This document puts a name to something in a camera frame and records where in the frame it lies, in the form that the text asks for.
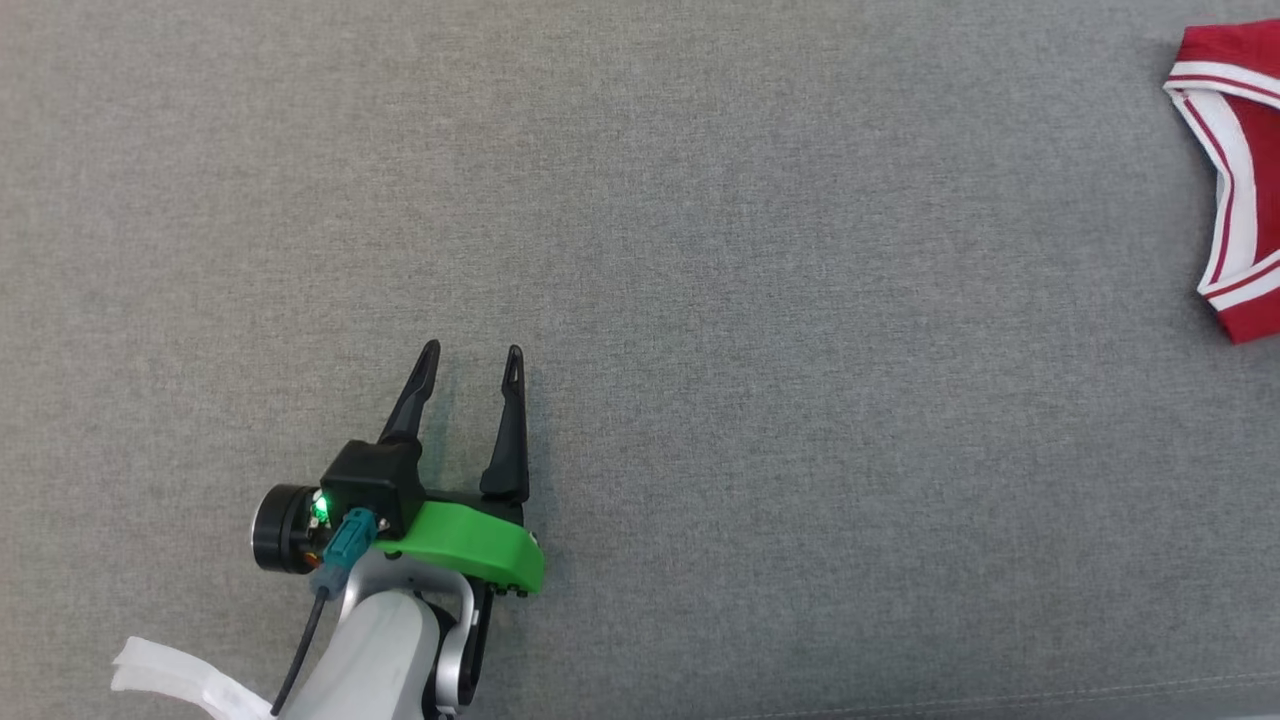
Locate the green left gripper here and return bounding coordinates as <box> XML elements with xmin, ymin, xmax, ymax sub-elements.
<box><xmin>372</xmin><ymin>339</ymin><xmax>547</xmax><ymax>598</ymax></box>

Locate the red shirt with white sleeves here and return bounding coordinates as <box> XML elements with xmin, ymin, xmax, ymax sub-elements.
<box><xmin>1162</xmin><ymin>20</ymin><xmax>1280</xmax><ymax>346</ymax></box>

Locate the white fabric strap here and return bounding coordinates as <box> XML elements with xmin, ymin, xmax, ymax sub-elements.
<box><xmin>110</xmin><ymin>637</ymin><xmax>276</xmax><ymax>720</ymax></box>

